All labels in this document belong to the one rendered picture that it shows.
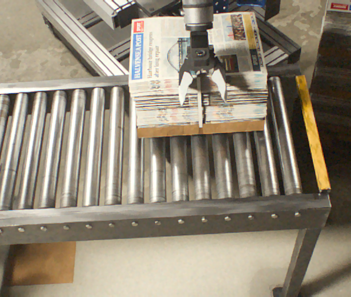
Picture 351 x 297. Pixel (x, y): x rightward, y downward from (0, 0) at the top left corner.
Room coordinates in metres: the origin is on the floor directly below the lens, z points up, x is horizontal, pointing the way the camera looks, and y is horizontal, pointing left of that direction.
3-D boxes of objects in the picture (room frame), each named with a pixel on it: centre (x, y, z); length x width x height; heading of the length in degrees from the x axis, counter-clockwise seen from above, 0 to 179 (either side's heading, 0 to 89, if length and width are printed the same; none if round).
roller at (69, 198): (0.99, 0.32, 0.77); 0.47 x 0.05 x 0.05; 177
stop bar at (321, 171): (0.94, -0.41, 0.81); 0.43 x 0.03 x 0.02; 177
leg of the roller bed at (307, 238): (0.70, -0.37, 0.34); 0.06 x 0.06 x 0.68; 87
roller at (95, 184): (0.99, 0.26, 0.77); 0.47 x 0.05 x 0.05; 177
